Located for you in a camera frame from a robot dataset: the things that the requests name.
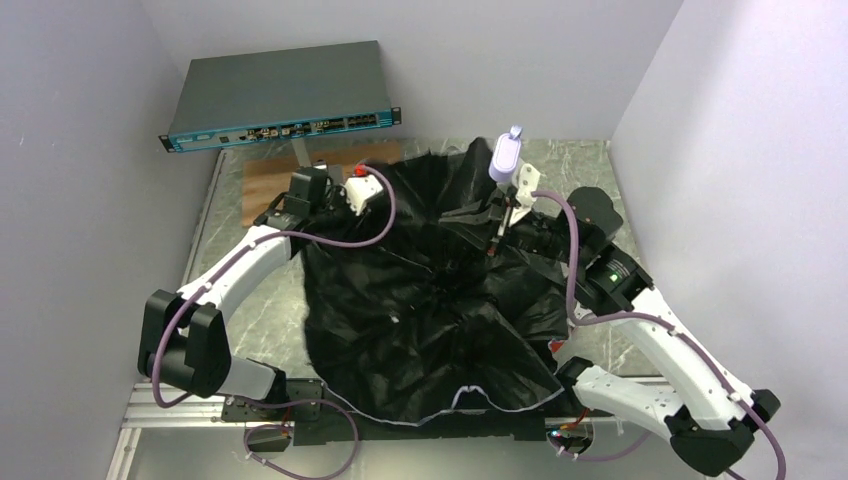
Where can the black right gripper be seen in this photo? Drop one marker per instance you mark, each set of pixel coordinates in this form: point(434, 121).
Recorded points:
point(501, 216)

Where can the lilac folding umbrella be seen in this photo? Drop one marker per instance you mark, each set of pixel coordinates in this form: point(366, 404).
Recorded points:
point(406, 319)

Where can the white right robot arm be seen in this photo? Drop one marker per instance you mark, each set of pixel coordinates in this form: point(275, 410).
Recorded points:
point(709, 417)

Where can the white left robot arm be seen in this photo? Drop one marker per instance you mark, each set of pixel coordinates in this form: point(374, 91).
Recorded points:
point(184, 348)

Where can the wooden base board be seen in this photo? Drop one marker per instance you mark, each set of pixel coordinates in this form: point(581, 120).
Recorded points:
point(265, 179)

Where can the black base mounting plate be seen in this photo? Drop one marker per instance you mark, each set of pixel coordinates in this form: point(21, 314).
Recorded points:
point(315, 424)

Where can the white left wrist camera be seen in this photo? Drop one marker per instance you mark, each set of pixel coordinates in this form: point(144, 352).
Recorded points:
point(360, 189)

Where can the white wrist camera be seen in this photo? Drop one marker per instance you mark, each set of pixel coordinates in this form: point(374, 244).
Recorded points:
point(360, 189)
point(526, 180)

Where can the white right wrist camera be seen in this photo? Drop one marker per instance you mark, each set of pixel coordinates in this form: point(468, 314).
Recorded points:
point(526, 180)

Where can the metal stand bracket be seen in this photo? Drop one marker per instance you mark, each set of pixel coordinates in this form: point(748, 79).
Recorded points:
point(303, 156)

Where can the grey network switch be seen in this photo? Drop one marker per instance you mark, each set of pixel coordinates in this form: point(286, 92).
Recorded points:
point(288, 94)

